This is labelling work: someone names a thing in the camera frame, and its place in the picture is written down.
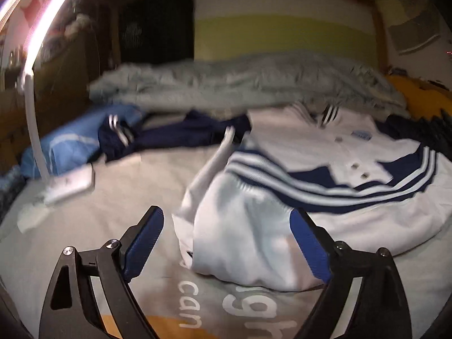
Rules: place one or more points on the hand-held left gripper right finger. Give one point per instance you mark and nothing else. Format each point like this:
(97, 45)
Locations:
(310, 247)

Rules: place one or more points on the white plush toy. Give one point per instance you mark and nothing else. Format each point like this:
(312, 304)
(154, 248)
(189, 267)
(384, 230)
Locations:
(76, 24)

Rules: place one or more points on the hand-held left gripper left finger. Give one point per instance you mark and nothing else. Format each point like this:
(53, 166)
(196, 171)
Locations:
(143, 243)

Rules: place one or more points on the black bag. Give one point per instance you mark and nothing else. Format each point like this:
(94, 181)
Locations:
(155, 24)

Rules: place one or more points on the blue plaid cloth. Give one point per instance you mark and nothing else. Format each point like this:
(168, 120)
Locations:
(9, 190)

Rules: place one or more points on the white air conditioner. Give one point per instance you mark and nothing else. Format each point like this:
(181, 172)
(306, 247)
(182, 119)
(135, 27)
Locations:
(413, 24)

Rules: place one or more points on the wooden cabinet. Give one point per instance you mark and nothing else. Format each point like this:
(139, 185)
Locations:
(67, 70)

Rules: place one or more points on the black cloth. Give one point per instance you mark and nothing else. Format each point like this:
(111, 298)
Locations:
(423, 129)

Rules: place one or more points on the white jacket with navy stripes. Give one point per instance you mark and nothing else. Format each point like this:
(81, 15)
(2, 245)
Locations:
(247, 226)

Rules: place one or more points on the grey quilt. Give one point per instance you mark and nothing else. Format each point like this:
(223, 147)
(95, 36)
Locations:
(229, 81)

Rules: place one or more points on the white desk lamp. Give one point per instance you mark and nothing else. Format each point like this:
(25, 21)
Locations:
(33, 113)

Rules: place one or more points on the navy garment with white stripes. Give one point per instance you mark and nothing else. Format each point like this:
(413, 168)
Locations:
(169, 137)

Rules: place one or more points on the grey printed bed sheet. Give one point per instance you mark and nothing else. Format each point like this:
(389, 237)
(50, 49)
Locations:
(141, 183)

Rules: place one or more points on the blue pillow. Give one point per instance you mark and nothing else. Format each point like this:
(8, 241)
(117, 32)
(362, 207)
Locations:
(67, 141)

